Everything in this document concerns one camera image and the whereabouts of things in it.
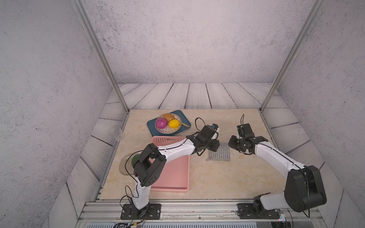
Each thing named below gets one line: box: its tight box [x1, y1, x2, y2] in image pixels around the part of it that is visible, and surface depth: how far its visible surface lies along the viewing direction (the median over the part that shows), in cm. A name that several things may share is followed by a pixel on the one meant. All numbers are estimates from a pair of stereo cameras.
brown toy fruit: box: [163, 113, 175, 122], surface depth 113 cm
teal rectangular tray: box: [146, 109, 192, 137], surface depth 111 cm
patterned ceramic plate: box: [154, 113, 183, 135], surface depth 109 cm
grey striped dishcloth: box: [205, 142, 231, 162], surface depth 93 cm
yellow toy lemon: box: [168, 119, 181, 129], surface depth 109 cm
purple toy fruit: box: [155, 117, 168, 129], surface depth 107 cm
